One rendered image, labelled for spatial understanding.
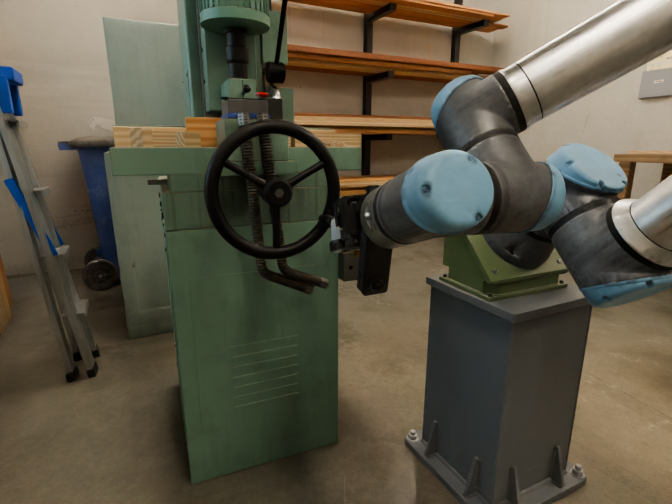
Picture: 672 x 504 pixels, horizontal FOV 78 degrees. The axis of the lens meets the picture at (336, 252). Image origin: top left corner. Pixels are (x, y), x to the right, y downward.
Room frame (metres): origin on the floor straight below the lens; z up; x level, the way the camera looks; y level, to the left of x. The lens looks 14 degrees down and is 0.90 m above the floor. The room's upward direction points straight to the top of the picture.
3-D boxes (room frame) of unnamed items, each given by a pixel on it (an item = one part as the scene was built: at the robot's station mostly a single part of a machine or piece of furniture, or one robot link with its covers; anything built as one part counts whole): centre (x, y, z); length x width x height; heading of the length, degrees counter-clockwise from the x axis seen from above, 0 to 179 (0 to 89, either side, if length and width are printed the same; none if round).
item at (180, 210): (1.30, 0.31, 0.76); 0.57 x 0.45 x 0.09; 23
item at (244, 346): (1.30, 0.31, 0.36); 0.58 x 0.45 x 0.71; 23
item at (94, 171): (2.83, 1.44, 0.48); 0.64 x 0.54 x 0.97; 119
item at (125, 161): (1.08, 0.23, 0.87); 0.61 x 0.30 x 0.06; 113
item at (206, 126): (1.11, 0.26, 0.94); 0.23 x 0.02 x 0.07; 113
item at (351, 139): (1.21, 0.20, 0.92); 0.60 x 0.02 x 0.04; 113
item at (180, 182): (1.13, 0.24, 0.82); 0.40 x 0.21 x 0.04; 113
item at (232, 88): (1.21, 0.27, 1.03); 0.14 x 0.07 x 0.09; 23
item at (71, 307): (1.56, 1.14, 0.58); 0.27 x 0.25 x 1.16; 116
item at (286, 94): (1.42, 0.19, 1.02); 0.09 x 0.07 x 0.12; 113
